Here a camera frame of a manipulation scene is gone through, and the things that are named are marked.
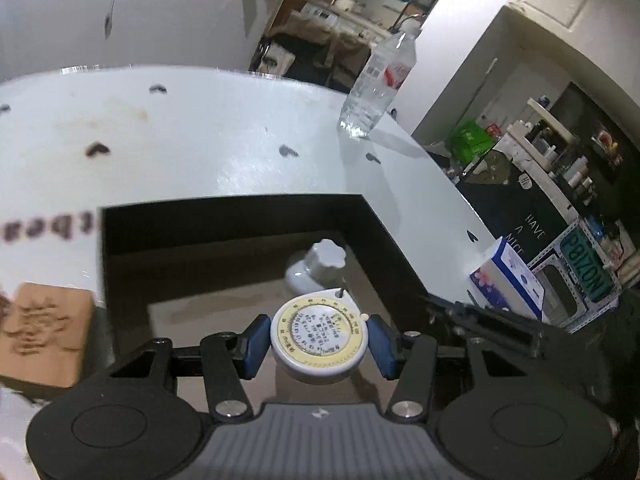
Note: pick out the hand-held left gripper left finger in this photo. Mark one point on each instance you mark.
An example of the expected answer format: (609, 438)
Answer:
(255, 346)

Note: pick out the green bag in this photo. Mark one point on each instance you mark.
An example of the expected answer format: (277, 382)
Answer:
(470, 140)

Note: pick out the teal license plate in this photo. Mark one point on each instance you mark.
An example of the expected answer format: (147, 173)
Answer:
(585, 265)

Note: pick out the carved wooden block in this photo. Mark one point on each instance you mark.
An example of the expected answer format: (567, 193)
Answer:
(45, 330)

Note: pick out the black lettered banner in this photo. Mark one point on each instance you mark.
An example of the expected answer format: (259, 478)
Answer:
(515, 200)

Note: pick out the white perforated metal rack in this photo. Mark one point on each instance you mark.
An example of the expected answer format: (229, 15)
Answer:
(570, 311)

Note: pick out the blue white tissue box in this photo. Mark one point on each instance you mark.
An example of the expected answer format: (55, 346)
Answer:
(510, 275)

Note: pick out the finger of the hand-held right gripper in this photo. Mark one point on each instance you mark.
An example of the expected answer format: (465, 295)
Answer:
(490, 322)

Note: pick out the black storage box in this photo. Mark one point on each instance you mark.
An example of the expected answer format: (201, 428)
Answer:
(225, 220)

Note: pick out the clear plastic water bottle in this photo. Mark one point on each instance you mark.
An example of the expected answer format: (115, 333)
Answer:
(375, 85)

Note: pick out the round white tape measure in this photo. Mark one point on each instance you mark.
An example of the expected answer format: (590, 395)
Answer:
(320, 337)

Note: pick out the row of toiletry bottles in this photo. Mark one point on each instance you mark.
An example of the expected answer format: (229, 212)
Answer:
(580, 175)

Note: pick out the white jar with scalloped lid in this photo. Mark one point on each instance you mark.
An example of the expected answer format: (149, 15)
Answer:
(325, 255)

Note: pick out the white wall shelf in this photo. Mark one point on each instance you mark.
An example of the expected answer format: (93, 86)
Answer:
(550, 116)

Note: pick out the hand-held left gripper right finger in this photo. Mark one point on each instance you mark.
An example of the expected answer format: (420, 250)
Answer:
(382, 349)

